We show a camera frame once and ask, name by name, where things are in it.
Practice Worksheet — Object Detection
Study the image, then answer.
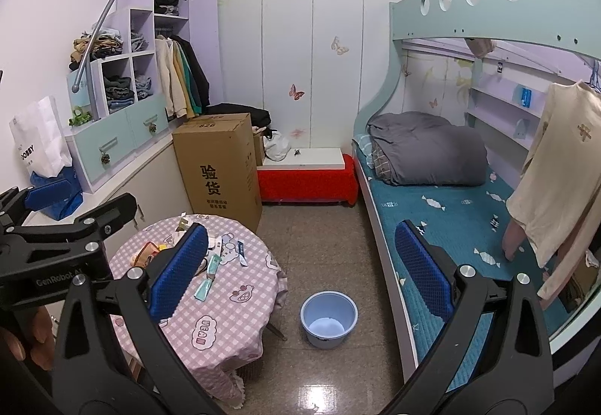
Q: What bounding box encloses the blue plastic trash bucket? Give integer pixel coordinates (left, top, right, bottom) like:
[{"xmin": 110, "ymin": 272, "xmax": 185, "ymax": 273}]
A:
[{"xmin": 299, "ymin": 291, "xmax": 359, "ymax": 350}]

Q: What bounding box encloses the pink checkered tablecloth table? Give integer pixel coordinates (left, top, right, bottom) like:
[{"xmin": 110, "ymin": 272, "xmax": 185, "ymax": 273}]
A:
[{"xmin": 109, "ymin": 214, "xmax": 287, "ymax": 409}]

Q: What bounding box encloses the blue white toothpaste tube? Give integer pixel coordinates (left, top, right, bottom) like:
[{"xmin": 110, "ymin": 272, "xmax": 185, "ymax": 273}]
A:
[{"xmin": 237, "ymin": 241, "xmax": 249, "ymax": 267}]

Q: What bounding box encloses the red covered low bench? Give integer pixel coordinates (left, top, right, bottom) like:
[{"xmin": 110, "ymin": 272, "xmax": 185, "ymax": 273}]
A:
[{"xmin": 257, "ymin": 149, "xmax": 359, "ymax": 206}]

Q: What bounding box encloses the red snack packet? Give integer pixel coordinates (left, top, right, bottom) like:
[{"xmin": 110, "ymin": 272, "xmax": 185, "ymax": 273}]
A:
[{"xmin": 131, "ymin": 242, "xmax": 161, "ymax": 268}]

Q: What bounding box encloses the grey folded quilt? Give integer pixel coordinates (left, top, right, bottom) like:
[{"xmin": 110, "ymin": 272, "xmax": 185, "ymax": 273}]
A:
[{"xmin": 367, "ymin": 112, "xmax": 488, "ymax": 187}]

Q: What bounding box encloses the white plastic bag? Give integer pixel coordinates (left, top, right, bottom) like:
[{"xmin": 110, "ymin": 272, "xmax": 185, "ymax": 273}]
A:
[{"xmin": 263, "ymin": 130, "xmax": 291, "ymax": 162}]

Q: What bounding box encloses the white paper shopping bag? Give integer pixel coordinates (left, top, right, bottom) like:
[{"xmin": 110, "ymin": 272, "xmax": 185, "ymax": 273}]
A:
[{"xmin": 9, "ymin": 96, "xmax": 72, "ymax": 178}]

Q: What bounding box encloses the left hand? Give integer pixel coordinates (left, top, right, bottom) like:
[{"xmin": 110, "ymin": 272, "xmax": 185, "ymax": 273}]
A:
[{"xmin": 1, "ymin": 306, "xmax": 55, "ymax": 371}]

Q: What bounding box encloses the large brown cardboard box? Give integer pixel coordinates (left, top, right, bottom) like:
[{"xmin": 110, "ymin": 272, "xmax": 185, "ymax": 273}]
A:
[{"xmin": 172, "ymin": 114, "xmax": 263, "ymax": 232}]

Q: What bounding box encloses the beige hanging shirt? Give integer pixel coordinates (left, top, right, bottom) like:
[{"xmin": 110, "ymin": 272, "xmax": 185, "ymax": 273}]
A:
[{"xmin": 506, "ymin": 82, "xmax": 600, "ymax": 267}]

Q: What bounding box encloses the white curved base cabinet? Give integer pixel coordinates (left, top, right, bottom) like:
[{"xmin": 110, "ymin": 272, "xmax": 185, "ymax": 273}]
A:
[{"xmin": 26, "ymin": 134, "xmax": 193, "ymax": 258}]

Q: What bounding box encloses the teal bunk bed frame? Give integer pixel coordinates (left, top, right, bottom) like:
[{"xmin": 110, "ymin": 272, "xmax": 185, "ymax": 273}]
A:
[{"xmin": 353, "ymin": 0, "xmax": 600, "ymax": 363}]

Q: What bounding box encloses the teal toothpaste box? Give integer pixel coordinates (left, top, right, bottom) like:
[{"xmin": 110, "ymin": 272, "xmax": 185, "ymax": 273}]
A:
[{"xmin": 195, "ymin": 254, "xmax": 221, "ymax": 302}]

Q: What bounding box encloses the blue paper bag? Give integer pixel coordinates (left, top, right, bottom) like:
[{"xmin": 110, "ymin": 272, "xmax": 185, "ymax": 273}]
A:
[{"xmin": 26, "ymin": 167, "xmax": 83, "ymax": 221}]

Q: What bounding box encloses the hanging jackets row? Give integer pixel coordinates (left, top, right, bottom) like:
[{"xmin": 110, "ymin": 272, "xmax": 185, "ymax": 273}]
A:
[{"xmin": 155, "ymin": 35, "xmax": 210, "ymax": 120}]

